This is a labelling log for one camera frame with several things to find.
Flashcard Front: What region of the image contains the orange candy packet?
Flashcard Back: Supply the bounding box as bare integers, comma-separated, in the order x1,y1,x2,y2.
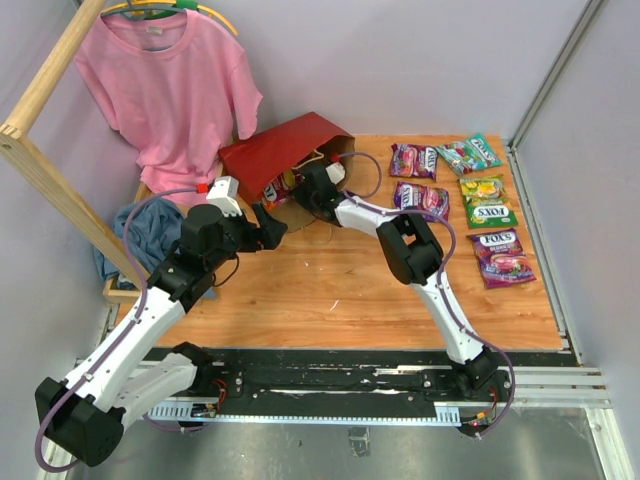
261,169,301,211

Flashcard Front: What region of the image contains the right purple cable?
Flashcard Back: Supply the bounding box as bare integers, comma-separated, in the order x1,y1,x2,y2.
329,152,517,441

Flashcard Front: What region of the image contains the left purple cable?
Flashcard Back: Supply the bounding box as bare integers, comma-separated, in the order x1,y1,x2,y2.
33,183,214,474

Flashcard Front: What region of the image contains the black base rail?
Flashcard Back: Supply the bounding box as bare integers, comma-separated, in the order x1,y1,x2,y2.
115,348,611,431

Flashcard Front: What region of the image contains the teal candy packet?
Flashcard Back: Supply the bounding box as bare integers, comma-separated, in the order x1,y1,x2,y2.
435,133,503,176

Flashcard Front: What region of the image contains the wooden clothes rack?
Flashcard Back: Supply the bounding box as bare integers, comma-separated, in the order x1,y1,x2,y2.
1,1,150,305

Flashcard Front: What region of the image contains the aluminium frame post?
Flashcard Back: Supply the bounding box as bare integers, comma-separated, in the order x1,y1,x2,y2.
507,0,614,151

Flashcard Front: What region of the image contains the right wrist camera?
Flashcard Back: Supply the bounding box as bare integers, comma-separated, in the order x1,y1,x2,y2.
325,161,347,186

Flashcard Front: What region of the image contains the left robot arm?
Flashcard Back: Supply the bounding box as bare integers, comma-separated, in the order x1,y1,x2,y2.
34,203,287,473

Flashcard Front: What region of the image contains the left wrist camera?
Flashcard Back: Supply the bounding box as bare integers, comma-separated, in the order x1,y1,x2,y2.
206,176,242,217

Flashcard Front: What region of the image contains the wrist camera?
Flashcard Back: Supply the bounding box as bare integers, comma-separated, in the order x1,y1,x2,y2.
325,161,347,186
206,176,242,217

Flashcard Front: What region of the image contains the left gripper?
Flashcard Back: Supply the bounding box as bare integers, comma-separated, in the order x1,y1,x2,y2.
206,200,287,270

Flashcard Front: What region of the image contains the red paper bag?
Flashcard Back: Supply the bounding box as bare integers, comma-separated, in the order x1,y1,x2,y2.
218,112,355,205

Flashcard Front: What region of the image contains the purple cable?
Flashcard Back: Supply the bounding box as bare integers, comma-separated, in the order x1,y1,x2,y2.
33,183,214,474
329,152,517,441

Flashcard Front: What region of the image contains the yellow green hanger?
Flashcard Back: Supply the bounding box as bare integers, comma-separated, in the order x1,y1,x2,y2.
100,0,238,36

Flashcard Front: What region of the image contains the pink t-shirt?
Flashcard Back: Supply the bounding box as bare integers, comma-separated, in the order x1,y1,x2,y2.
74,10,262,206

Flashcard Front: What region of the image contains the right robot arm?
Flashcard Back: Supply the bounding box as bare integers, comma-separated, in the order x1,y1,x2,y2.
292,162,497,400

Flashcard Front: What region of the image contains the blue cloth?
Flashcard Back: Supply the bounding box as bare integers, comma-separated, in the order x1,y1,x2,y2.
93,198,185,304

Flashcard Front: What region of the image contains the green candy packet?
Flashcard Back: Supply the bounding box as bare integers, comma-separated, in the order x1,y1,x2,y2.
459,174,518,229

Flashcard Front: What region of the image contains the purple candy packet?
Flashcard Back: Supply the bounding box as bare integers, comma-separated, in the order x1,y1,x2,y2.
467,228,536,289
393,181,450,220
389,143,439,180

